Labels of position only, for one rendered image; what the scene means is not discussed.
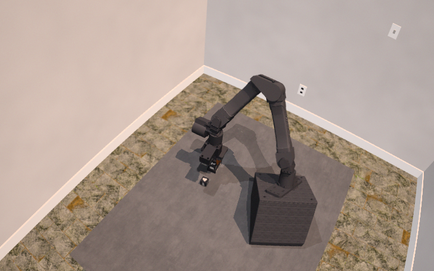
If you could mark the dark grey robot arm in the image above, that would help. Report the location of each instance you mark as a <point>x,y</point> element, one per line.
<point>285,152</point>

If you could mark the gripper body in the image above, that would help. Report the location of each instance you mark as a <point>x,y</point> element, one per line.
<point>221,156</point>

